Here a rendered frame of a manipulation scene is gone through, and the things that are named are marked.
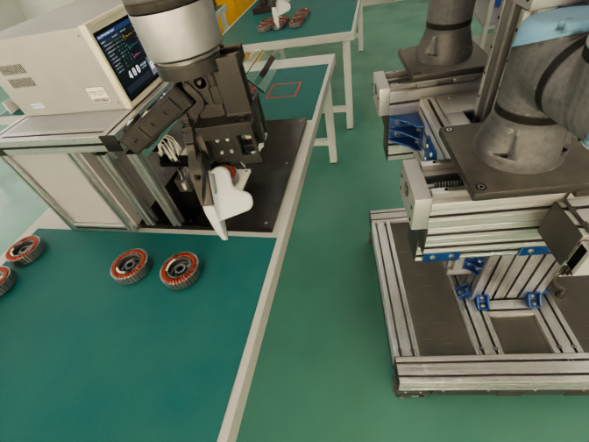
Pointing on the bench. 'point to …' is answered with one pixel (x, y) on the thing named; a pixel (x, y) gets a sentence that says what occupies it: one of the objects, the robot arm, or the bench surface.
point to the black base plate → (283, 156)
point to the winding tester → (65, 61)
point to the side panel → (70, 191)
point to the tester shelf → (73, 130)
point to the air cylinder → (184, 181)
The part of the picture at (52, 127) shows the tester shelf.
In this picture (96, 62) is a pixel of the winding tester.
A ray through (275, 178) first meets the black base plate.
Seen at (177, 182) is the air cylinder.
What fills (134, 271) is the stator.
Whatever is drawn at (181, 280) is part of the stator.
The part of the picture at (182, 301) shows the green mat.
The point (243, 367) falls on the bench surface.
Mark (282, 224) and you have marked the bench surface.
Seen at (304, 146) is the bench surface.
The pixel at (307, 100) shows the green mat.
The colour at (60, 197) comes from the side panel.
